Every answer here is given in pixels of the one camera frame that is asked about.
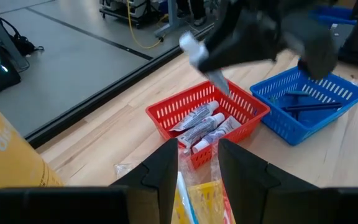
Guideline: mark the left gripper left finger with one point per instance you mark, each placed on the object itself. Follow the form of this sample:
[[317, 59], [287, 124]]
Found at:
[[163, 174]]

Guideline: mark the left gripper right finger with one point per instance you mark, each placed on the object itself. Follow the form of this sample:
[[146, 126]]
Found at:
[[244, 180]]

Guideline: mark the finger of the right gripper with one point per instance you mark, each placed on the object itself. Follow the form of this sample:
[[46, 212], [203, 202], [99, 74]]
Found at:
[[244, 40], [317, 53]]

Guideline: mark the packaged blue toothbrush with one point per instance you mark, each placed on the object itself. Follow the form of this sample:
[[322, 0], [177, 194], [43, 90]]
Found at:
[[182, 199]]

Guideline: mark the packaged red toothbrush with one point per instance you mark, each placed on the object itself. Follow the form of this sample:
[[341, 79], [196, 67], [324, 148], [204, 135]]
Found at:
[[229, 211]]

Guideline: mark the small white toothpaste tube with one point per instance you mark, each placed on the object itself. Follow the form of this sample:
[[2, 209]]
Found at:
[[194, 49], [225, 126], [197, 115], [204, 129]]

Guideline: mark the blue plastic bin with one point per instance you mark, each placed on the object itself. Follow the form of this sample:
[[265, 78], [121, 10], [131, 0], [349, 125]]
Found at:
[[337, 18]]

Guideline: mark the yellow plastic basket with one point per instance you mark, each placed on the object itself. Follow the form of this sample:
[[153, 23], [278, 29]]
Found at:
[[208, 202]]

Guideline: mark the person's foot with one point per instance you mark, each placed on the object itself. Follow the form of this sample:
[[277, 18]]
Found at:
[[200, 21]]

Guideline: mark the red plastic basket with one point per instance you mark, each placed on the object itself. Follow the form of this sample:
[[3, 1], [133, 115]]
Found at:
[[166, 115]]

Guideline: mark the blue plastic basket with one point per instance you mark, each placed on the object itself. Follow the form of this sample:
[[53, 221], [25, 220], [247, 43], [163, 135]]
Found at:
[[315, 127]]

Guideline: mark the black equipment cart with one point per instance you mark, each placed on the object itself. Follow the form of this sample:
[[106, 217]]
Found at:
[[120, 11]]

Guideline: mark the yellow wipes canister white lid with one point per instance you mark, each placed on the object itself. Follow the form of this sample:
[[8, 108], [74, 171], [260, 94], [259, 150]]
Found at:
[[8, 155]]

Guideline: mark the grey desk leg frame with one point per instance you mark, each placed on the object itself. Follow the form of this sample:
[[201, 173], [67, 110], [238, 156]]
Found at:
[[174, 18]]

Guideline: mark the black aluminium table frame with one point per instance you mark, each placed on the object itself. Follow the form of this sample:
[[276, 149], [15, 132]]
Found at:
[[104, 95]]

